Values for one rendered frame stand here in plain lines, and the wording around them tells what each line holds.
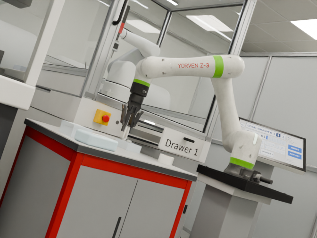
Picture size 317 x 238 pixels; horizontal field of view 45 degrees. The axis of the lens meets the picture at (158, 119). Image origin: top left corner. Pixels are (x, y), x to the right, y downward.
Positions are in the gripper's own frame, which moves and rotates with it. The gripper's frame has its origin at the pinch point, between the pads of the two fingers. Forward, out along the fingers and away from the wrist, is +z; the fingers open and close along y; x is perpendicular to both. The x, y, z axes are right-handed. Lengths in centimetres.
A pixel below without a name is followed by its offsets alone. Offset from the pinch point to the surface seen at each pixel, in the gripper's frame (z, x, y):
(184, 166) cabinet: 10, 17, 63
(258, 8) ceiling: -197, 169, 237
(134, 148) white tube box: 6.2, -10.9, 1.6
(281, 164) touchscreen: -13, -13, 119
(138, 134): -1.0, 4.9, 12.2
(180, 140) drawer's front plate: -4.9, -17.4, 22.8
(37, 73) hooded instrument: -12, -9, -56
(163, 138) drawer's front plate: -3.6, -17.7, 11.7
